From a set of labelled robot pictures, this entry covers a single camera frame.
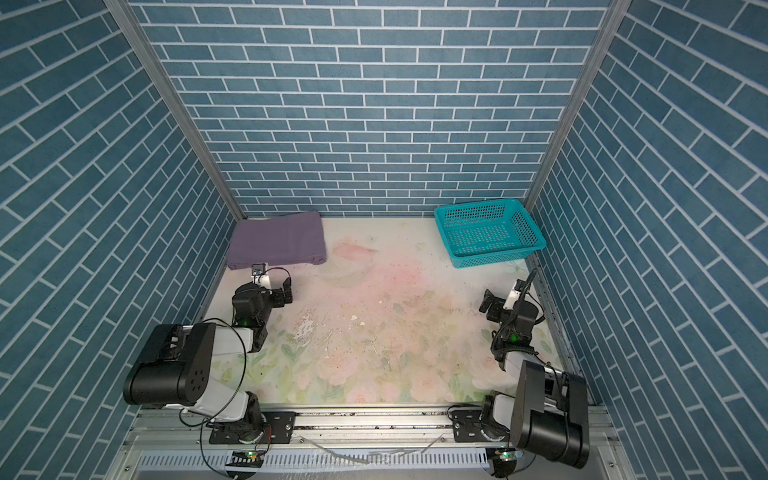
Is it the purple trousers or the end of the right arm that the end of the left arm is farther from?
the end of the right arm

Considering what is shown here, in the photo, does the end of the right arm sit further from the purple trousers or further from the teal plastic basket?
the purple trousers

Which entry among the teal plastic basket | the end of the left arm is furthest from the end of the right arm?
the end of the left arm

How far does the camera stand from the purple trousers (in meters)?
1.07

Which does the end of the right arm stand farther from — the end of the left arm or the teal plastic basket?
the end of the left arm
